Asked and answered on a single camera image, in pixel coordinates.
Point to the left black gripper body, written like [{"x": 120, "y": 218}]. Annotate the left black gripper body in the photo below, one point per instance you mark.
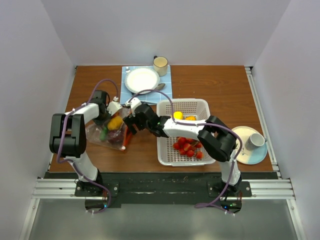
[{"x": 103, "y": 117}]

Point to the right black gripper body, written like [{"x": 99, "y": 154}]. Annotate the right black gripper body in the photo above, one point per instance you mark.
[{"x": 145, "y": 125}]

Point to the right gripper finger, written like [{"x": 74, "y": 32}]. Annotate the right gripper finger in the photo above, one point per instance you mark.
[
  {"x": 135, "y": 125},
  {"x": 130, "y": 123}
]

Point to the orange green fake mango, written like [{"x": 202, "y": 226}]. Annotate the orange green fake mango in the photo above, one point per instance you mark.
[{"x": 115, "y": 123}]

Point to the clear zip top bag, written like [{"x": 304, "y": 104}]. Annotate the clear zip top bag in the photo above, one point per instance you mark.
[{"x": 93, "y": 130}]

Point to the yellow fake mango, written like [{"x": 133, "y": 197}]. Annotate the yellow fake mango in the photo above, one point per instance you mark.
[{"x": 178, "y": 115}]

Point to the small orange fake fruit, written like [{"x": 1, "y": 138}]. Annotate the small orange fake fruit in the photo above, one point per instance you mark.
[{"x": 190, "y": 118}]

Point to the fake strawberries bunch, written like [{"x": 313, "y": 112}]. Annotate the fake strawberries bunch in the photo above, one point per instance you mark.
[{"x": 188, "y": 147}]

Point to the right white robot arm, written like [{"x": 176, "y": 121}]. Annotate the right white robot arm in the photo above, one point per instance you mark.
[{"x": 216, "y": 138}]

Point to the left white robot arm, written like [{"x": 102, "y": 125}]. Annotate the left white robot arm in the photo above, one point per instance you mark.
[{"x": 68, "y": 140}]

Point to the fake green pepper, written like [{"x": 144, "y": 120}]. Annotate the fake green pepper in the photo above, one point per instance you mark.
[{"x": 103, "y": 133}]

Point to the fake red apple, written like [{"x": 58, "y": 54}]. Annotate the fake red apple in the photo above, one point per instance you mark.
[{"x": 114, "y": 136}]

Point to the metal spoon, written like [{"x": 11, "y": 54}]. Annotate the metal spoon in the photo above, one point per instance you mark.
[{"x": 159, "y": 87}]

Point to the white round plate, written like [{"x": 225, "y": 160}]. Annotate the white round plate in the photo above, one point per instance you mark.
[{"x": 141, "y": 79}]

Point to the white plastic basket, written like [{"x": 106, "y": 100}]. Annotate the white plastic basket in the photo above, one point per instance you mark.
[{"x": 166, "y": 154}]

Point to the cream mug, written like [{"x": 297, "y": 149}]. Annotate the cream mug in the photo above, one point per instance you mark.
[{"x": 160, "y": 65}]

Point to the grey teacup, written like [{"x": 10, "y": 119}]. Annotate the grey teacup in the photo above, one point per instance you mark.
[{"x": 255, "y": 141}]

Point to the floral cream blue plate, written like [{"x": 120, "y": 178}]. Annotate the floral cream blue plate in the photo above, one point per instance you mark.
[{"x": 245, "y": 156}]

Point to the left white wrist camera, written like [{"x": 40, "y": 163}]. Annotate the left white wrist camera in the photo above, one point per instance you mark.
[{"x": 113, "y": 107}]

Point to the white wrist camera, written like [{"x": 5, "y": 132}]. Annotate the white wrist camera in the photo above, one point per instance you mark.
[
  {"x": 135, "y": 102},
  {"x": 113, "y": 107}
]

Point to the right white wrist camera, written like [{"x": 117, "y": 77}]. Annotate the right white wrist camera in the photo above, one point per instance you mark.
[{"x": 135, "y": 102}]

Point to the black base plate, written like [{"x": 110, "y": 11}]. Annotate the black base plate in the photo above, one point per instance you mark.
[{"x": 162, "y": 188}]

